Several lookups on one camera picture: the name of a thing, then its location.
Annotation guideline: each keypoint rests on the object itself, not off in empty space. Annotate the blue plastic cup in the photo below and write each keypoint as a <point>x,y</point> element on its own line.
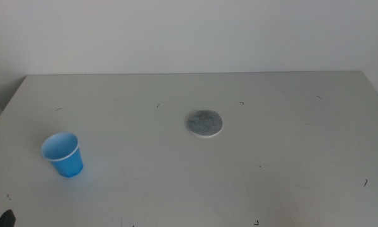
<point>66,162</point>

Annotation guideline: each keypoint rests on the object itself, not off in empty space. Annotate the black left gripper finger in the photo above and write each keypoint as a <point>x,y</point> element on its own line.
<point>6,219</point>

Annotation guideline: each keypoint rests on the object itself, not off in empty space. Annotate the round grey cup mat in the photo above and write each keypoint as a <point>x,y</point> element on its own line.
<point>204,123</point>

